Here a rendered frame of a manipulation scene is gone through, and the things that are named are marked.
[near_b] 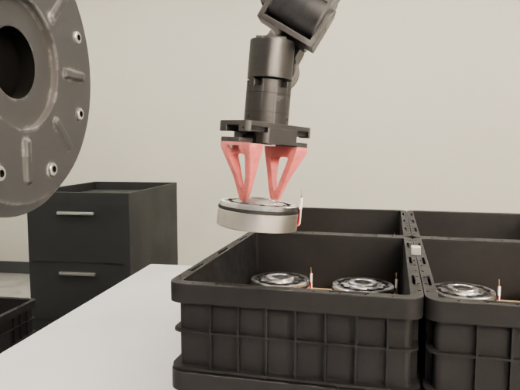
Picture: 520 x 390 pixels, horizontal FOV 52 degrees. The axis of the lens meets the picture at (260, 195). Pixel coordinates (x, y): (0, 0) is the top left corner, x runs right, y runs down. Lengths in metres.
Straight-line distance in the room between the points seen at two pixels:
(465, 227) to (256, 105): 0.84
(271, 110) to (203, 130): 3.56
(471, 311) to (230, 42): 3.75
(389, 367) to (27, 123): 0.49
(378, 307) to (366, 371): 0.08
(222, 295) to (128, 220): 1.59
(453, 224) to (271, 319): 0.82
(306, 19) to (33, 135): 0.46
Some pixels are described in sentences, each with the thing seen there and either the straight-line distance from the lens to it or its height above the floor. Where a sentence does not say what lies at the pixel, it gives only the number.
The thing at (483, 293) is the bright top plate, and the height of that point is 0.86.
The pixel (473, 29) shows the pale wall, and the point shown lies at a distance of 4.22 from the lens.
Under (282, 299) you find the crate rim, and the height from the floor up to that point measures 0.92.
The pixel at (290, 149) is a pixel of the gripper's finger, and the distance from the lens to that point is 0.69.
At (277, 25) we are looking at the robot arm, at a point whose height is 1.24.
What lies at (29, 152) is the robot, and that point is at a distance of 0.27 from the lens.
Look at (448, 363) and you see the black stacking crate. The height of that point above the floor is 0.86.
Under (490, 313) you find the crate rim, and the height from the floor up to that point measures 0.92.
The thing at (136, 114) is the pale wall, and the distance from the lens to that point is 4.40.
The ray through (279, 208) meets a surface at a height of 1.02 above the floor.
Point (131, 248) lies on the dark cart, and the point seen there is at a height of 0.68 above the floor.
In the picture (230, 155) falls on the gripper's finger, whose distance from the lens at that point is 0.68.
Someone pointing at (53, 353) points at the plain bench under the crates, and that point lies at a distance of 1.13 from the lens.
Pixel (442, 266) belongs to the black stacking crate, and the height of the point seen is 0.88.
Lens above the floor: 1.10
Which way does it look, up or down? 5 degrees down
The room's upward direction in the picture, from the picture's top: straight up
